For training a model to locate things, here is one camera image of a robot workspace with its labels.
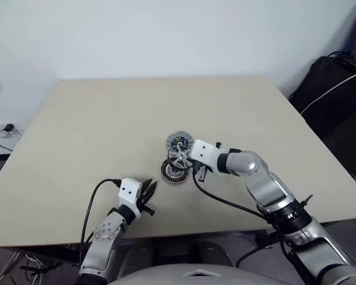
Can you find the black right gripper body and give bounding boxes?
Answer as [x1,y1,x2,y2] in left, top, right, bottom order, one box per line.
[189,160,215,183]

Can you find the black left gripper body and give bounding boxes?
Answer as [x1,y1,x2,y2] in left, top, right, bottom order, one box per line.
[137,192,156,216]

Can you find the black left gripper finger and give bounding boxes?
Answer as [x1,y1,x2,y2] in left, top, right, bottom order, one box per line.
[145,181,159,204]
[141,178,153,195]

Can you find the silver spoked motor rotor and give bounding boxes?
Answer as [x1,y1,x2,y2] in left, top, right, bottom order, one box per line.
[167,142,195,170]

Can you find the copper wound motor stator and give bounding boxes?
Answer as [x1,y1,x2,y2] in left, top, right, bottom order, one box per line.
[159,159,191,185]

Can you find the motor cover with circuit board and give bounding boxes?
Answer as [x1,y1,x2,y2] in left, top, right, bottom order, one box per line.
[166,131,194,153]

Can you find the grey robot torso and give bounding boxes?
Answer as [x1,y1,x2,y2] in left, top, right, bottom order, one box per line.
[106,260,253,285]

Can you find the dark rounded shape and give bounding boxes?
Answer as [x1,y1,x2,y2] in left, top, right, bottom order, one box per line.
[195,240,236,267]

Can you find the large black bag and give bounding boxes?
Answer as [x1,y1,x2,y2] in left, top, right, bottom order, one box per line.
[288,56,356,179]

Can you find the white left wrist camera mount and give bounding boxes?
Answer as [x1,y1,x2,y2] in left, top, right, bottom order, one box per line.
[118,177,144,215]

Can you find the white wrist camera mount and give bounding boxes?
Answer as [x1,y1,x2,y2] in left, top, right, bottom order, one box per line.
[189,139,227,175]
[118,177,144,215]

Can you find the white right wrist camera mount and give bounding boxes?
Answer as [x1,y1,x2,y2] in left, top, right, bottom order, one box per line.
[189,139,227,175]

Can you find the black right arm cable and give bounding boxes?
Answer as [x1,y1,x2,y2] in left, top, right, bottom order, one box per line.
[192,173,288,268]

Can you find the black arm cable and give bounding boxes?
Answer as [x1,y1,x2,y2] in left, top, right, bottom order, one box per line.
[79,178,122,262]
[192,173,288,268]

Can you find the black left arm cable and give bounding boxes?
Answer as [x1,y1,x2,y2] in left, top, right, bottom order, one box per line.
[79,178,122,262]

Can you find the tangled floor cables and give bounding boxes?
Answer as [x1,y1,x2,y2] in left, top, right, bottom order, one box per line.
[17,252,63,274]

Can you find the black floor cable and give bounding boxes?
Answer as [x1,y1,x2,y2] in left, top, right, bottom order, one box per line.
[0,132,13,153]

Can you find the white cable on bag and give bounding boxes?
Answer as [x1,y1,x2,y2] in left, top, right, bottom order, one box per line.
[300,71,356,115]

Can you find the thin dark cables behind bag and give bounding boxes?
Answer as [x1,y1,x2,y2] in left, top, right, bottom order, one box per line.
[326,51,352,59]

